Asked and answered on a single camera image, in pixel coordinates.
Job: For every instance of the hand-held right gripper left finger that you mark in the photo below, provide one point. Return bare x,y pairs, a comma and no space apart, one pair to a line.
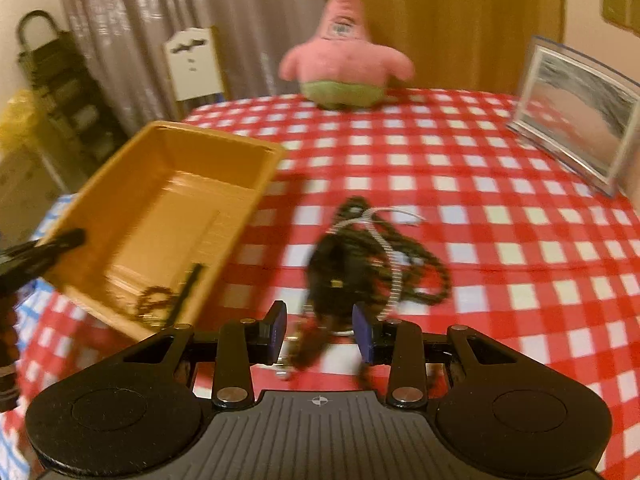
276,332

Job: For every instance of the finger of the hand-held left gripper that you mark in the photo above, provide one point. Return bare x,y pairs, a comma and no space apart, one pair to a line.
47,252

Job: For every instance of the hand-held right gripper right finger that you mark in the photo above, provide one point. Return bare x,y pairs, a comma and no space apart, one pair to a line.
362,335

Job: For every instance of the black wrist watch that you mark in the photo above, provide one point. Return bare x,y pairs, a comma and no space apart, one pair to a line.
340,270

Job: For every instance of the orange plastic tray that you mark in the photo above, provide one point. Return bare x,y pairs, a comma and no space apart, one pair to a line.
150,210

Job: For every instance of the cardboard box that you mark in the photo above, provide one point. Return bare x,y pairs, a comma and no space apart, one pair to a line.
22,195

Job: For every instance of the thin black stick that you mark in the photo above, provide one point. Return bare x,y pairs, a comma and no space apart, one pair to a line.
185,292

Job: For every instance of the blue checkered cloth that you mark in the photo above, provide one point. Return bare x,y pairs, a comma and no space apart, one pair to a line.
14,450

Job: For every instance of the yellow plastic bag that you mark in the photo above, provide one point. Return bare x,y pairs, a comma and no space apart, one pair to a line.
20,120

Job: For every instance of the black folding step ladder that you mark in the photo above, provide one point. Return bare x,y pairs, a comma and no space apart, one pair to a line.
65,90

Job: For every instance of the red checkered tablecloth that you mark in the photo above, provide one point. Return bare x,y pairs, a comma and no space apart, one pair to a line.
475,200

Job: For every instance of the white wooden chair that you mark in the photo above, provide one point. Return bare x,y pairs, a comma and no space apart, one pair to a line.
192,65

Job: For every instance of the grey curtain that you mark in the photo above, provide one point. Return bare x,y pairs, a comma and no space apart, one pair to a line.
150,10

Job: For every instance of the pink starfish plush toy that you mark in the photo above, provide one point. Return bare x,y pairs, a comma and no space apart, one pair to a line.
345,60

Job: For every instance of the brown curtain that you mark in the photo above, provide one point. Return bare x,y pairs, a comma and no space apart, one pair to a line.
450,20

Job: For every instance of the clear acrylic photo frame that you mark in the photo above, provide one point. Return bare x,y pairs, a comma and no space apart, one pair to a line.
575,110

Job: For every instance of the wall switch plate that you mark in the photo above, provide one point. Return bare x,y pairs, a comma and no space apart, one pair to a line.
617,0

